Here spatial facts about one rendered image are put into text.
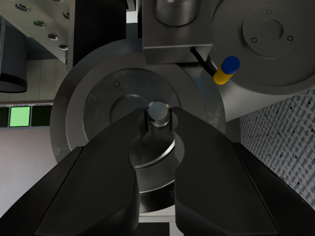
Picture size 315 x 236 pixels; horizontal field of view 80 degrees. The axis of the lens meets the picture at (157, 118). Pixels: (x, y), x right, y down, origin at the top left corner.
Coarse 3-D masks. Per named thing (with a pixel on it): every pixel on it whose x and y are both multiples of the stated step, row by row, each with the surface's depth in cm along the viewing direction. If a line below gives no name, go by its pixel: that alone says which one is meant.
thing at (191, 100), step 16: (112, 64) 16; (128, 64) 16; (144, 64) 16; (160, 64) 16; (176, 64) 16; (96, 80) 16; (176, 80) 16; (192, 80) 15; (80, 96) 16; (192, 96) 15; (80, 112) 16; (192, 112) 15; (80, 128) 15; (80, 144) 15; (160, 160) 15; (176, 160) 15; (144, 176) 15; (160, 176) 14
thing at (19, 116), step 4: (12, 108) 51; (16, 108) 50; (20, 108) 50; (24, 108) 50; (28, 108) 50; (12, 112) 50; (16, 112) 50; (20, 112) 50; (24, 112) 50; (28, 112) 50; (12, 116) 50; (16, 116) 50; (20, 116) 50; (24, 116) 50; (28, 116) 50; (12, 120) 50; (16, 120) 50; (20, 120) 50; (24, 120) 50; (28, 120) 50; (12, 124) 50; (16, 124) 50; (20, 124) 50; (24, 124) 50; (28, 124) 50
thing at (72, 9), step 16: (80, 0) 19; (96, 0) 24; (112, 0) 32; (80, 16) 19; (96, 16) 24; (112, 16) 32; (80, 32) 19; (96, 32) 24; (112, 32) 32; (80, 48) 19; (96, 48) 24
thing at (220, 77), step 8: (200, 56) 13; (232, 56) 10; (224, 64) 10; (232, 64) 10; (208, 72) 12; (216, 72) 11; (224, 72) 10; (232, 72) 10; (216, 80) 12; (224, 80) 11
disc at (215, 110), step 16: (112, 48) 17; (128, 48) 17; (80, 64) 17; (96, 64) 17; (192, 64) 16; (64, 80) 17; (80, 80) 16; (208, 80) 16; (64, 96) 16; (208, 96) 16; (64, 112) 16; (208, 112) 16; (224, 112) 16; (64, 128) 16; (224, 128) 15; (64, 144) 16; (144, 192) 15; (160, 192) 15; (144, 208) 15; (160, 208) 15
